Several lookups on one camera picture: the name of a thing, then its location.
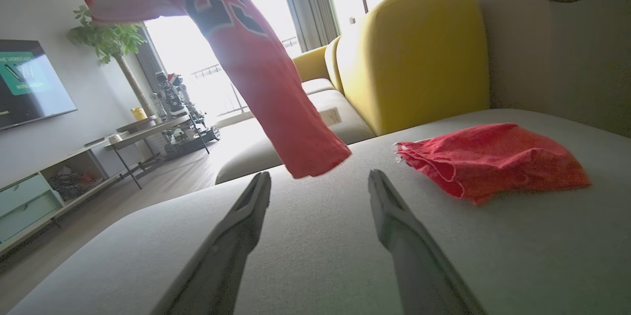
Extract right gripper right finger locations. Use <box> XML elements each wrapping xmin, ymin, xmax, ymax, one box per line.
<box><xmin>368</xmin><ymin>169</ymin><xmax>487</xmax><ymax>315</ymax></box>

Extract green potted tree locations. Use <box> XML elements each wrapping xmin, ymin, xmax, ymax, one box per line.
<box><xmin>66</xmin><ymin>5</ymin><xmax>159</xmax><ymax>119</ymax></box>

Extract narrow yellow sofa backrest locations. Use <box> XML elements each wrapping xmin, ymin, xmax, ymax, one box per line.
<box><xmin>292</xmin><ymin>36</ymin><xmax>342</xmax><ymax>92</ymax></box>

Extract grey window curtain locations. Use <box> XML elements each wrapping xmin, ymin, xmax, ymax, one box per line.
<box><xmin>274</xmin><ymin>0</ymin><xmax>342</xmax><ymax>53</ymax></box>

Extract grey sofa seat cushion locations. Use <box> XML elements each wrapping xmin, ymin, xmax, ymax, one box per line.
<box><xmin>215</xmin><ymin>89</ymin><xmax>377</xmax><ymax>185</ymax></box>
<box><xmin>301</xmin><ymin>77</ymin><xmax>337</xmax><ymax>96</ymax></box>

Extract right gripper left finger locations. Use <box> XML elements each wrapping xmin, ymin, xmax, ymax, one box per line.
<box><xmin>168</xmin><ymin>171</ymin><xmax>272</xmax><ymax>315</ymax></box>

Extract wide yellow sofa backrest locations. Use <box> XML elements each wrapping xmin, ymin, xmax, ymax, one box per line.
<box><xmin>335</xmin><ymin>0</ymin><xmax>490</xmax><ymax>136</ymax></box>

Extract low white TV cabinet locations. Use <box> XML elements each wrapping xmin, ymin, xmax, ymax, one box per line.
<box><xmin>0</xmin><ymin>137</ymin><xmax>148</xmax><ymax>257</ymax></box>

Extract wheeled background robot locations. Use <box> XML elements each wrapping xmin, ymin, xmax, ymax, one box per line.
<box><xmin>150</xmin><ymin>70</ymin><xmax>221</xmax><ymax>156</ymax></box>

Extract red white sports jersey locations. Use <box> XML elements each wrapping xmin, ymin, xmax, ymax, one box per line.
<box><xmin>58</xmin><ymin>0</ymin><xmax>352</xmax><ymax>179</ymax></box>

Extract wooden table with black legs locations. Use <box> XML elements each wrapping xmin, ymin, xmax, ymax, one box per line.
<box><xmin>107</xmin><ymin>114</ymin><xmax>210</xmax><ymax>190</ymax></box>

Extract red sports shorts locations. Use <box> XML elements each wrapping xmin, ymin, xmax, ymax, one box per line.
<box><xmin>392</xmin><ymin>123</ymin><xmax>592</xmax><ymax>206</ymax></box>

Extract large grey sofa seat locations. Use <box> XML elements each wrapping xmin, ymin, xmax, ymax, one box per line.
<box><xmin>7</xmin><ymin>108</ymin><xmax>631</xmax><ymax>315</ymax></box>

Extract flat screen television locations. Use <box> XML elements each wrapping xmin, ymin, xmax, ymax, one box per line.
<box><xmin>0</xmin><ymin>39</ymin><xmax>78</xmax><ymax>131</ymax></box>

